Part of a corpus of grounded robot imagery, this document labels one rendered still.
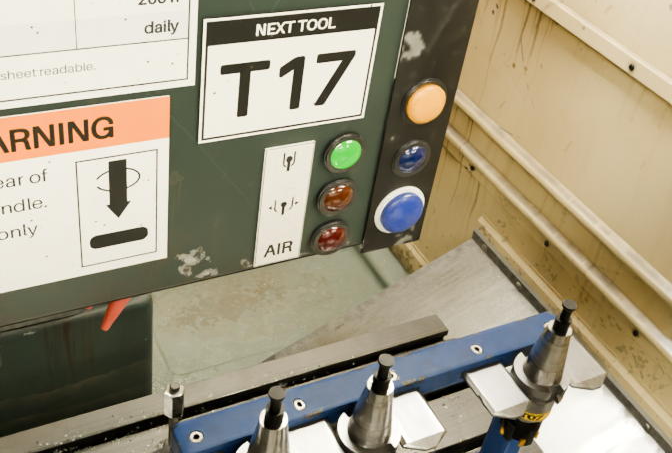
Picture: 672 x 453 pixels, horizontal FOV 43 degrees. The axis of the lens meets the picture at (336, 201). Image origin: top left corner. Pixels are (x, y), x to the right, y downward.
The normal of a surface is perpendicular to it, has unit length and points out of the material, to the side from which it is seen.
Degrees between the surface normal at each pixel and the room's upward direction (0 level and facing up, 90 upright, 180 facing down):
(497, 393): 0
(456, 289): 25
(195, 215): 90
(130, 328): 90
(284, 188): 90
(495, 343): 0
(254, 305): 0
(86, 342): 90
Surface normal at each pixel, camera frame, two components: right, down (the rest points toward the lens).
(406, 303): -0.24, -0.65
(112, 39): 0.45, 0.59
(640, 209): -0.88, 0.18
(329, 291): 0.14, -0.79
